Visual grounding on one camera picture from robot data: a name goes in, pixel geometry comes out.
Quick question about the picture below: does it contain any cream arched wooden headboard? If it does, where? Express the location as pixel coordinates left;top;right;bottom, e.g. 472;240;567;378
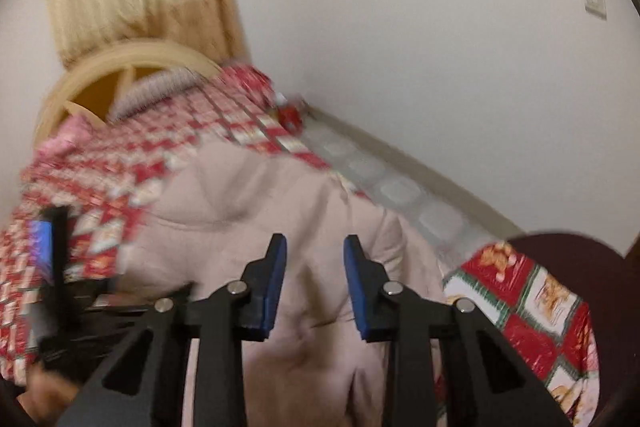
34;39;223;148

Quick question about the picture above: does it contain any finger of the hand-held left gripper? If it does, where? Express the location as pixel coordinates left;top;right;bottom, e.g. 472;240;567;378
29;206;72;289

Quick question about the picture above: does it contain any red printed patchwork bedspread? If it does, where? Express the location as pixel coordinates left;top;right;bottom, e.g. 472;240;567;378
0;63;601;427

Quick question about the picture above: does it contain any grey quilted mattress cover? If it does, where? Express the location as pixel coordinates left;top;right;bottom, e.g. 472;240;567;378
295;114;501;268

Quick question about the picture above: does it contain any dark brown wooden footboard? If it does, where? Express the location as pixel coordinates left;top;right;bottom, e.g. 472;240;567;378
507;232;633;427

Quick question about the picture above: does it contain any striped pillow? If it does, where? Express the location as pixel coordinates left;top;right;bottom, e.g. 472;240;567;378
107;68;211;122

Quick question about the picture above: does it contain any person's left hand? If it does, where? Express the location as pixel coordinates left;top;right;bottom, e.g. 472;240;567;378
20;369;85;425

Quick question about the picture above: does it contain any pink pillow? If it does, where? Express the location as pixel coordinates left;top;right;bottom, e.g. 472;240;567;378
37;114;93;158

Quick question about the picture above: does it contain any beige padded jacket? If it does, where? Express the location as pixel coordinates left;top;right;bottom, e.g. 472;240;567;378
117;139;446;427

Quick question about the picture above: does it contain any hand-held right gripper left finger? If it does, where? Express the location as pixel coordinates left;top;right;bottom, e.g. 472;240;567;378
56;233;288;427

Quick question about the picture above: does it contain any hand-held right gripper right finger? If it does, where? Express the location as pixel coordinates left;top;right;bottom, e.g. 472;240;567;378
343;234;573;427

